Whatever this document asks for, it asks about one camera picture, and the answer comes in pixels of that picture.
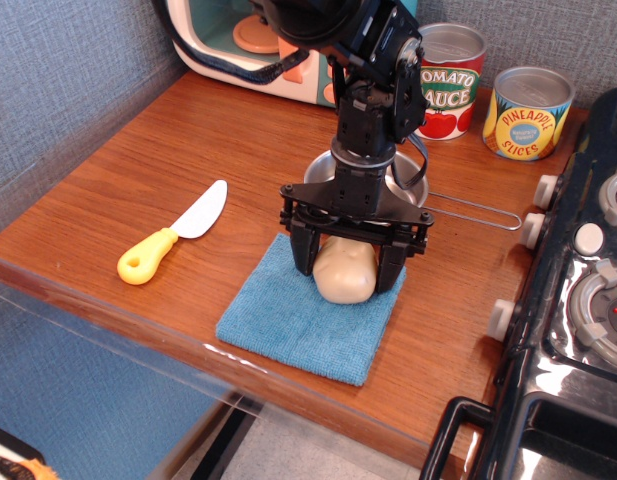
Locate black braided cable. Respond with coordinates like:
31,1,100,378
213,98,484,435
150,0,310,87

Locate black toy stove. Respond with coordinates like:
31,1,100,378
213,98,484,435
421,88,617,479

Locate beige toy potato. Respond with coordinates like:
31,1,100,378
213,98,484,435
313,236,377,304

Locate pineapple slices toy can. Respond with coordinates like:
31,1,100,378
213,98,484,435
482,66,575,161

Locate teal white toy microwave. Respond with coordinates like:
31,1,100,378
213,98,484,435
155,1,422,107

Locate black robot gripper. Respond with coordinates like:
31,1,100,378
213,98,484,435
280,149,434,293

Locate tomato sauce toy can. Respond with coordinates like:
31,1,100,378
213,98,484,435
418,23,487,140

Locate orange fuzzy object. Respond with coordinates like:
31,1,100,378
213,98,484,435
0,455,59,480

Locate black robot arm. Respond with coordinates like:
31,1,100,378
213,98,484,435
255,1,433,293

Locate silver pot with wire handle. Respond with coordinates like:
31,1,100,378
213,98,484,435
304,152,523,232

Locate blue folded cloth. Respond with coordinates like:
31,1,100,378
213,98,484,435
216,234,406,386

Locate yellow handled toy knife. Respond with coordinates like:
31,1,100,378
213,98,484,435
117,180,228,285

